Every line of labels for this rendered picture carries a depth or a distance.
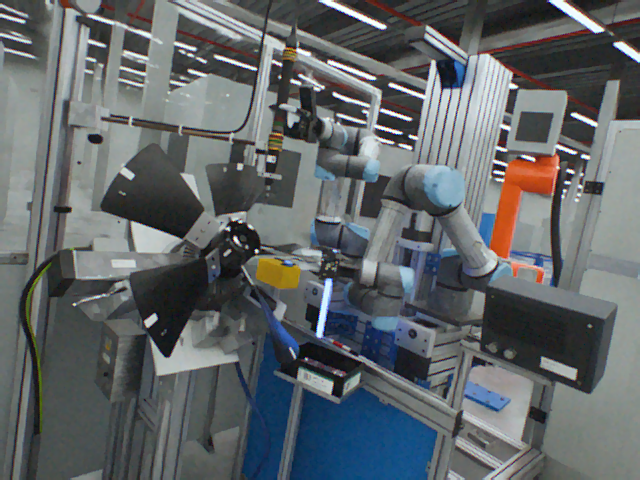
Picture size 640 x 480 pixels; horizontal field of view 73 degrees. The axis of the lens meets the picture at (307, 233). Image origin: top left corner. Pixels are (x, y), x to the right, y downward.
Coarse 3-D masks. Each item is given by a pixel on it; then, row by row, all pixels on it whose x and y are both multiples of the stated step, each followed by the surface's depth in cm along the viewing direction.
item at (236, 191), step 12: (216, 168) 141; (228, 168) 142; (252, 168) 143; (216, 180) 138; (228, 180) 138; (240, 180) 138; (252, 180) 139; (264, 180) 140; (216, 192) 135; (228, 192) 135; (240, 192) 134; (252, 192) 134; (216, 204) 132; (228, 204) 131; (240, 204) 131; (252, 204) 131; (216, 216) 130
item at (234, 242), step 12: (228, 228) 116; (240, 228) 119; (252, 228) 122; (216, 240) 117; (228, 240) 114; (240, 240) 118; (252, 240) 120; (204, 252) 121; (240, 252) 115; (252, 252) 118; (228, 264) 118; (240, 264) 119; (228, 276) 122
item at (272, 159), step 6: (294, 30) 122; (288, 36) 122; (294, 36) 121; (288, 42) 121; (294, 42) 121; (294, 48) 125; (270, 150) 125; (276, 150) 125; (270, 156) 125; (276, 156) 125; (270, 162) 125; (276, 162) 125; (270, 168) 125; (276, 168) 126; (270, 180) 126
